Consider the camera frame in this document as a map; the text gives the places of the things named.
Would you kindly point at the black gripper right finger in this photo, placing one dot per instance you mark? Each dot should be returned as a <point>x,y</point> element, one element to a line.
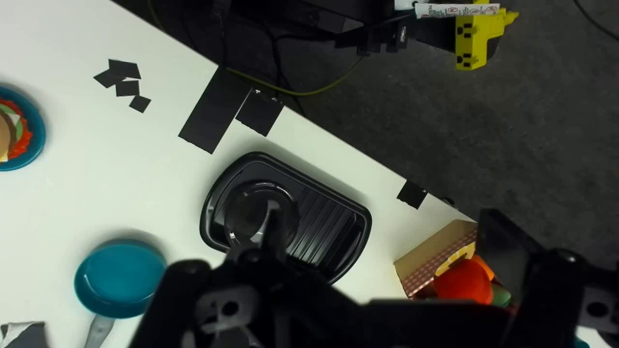
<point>556,288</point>

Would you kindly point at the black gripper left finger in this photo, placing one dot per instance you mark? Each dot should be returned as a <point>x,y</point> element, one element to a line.
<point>231,305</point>

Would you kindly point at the glass pan lid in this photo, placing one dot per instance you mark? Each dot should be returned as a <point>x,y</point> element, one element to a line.
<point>260,212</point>

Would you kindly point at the black plastic tray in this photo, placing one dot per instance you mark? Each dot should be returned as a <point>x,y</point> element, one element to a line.
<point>324,228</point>

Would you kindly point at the blue frying pan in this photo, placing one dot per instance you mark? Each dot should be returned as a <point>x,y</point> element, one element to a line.
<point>117,280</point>

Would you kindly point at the red plush tomato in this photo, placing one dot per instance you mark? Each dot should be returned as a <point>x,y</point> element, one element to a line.
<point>465,280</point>

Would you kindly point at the checkered fruit basket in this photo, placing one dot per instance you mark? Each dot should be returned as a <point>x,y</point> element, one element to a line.
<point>432,257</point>

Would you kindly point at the yellow black clamp tool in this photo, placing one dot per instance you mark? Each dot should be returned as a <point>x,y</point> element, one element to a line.
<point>477,29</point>

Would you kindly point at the blue plate with toy burger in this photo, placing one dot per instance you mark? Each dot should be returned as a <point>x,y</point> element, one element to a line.
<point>24,127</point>

